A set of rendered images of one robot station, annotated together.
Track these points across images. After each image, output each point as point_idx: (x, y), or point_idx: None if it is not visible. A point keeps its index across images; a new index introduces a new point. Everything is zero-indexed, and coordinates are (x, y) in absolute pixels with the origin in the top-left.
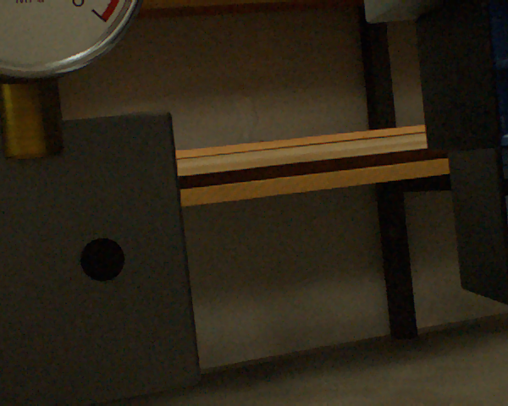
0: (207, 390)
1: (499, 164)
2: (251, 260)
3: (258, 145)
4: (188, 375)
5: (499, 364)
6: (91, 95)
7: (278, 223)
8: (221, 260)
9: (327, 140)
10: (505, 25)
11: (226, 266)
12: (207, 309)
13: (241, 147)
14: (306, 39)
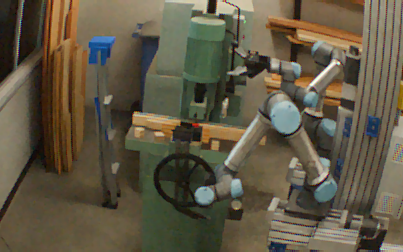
0: (313, 144)
1: (287, 198)
2: (338, 109)
3: (339, 91)
4: (240, 220)
5: None
6: (306, 51)
7: None
8: (330, 106)
9: (356, 95)
10: (291, 187)
11: (331, 108)
12: (323, 118)
13: (335, 90)
14: None
